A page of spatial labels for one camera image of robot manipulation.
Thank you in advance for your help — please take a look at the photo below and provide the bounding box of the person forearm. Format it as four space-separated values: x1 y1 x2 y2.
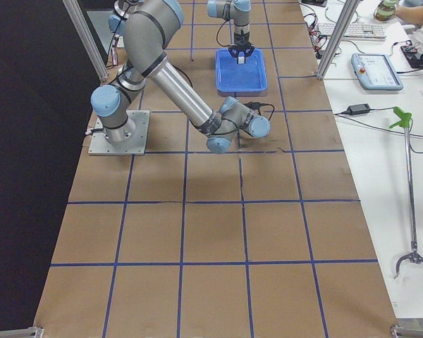
396 6 423 25

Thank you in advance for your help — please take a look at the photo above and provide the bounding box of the blue plastic tray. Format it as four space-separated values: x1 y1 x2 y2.
215 49 268 96

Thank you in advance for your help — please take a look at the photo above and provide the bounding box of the white keyboard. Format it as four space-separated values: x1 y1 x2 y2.
318 23 386 41

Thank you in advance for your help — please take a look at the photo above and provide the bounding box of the black power adapter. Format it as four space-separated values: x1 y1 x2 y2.
346 104 371 115

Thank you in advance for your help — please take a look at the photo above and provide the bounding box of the teach pendant tablet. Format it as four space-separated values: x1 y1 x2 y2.
350 54 403 92

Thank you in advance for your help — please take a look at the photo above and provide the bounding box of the brown jar green lid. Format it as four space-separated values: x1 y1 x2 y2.
374 0 398 21

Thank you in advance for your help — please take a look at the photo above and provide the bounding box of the brown paper table cover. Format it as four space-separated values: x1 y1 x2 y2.
35 1 395 337

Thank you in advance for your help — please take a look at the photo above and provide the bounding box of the aluminium frame post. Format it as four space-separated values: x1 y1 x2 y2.
316 0 360 80
63 0 109 83

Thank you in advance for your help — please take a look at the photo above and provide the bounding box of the left aluminium frame post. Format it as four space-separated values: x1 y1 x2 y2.
63 0 109 83

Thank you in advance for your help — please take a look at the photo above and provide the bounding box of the green handled reacher grabber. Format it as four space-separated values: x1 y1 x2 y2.
389 106 423 277

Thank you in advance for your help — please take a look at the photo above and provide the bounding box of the black device with wires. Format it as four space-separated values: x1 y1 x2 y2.
400 45 423 68

